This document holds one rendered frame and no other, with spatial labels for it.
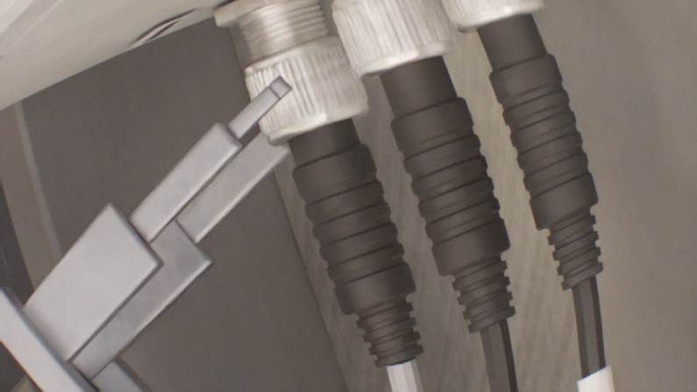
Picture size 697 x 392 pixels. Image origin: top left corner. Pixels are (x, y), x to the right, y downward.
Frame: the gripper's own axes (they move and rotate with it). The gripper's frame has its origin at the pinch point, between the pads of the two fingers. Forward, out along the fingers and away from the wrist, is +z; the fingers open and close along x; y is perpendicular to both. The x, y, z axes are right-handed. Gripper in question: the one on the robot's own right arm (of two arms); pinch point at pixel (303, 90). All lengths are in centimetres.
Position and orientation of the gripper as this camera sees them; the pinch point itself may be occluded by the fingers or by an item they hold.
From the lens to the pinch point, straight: 65.6
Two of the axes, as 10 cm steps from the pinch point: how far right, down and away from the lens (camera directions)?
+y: 6.8, 7.3, -0.9
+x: -1.3, -0.1, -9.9
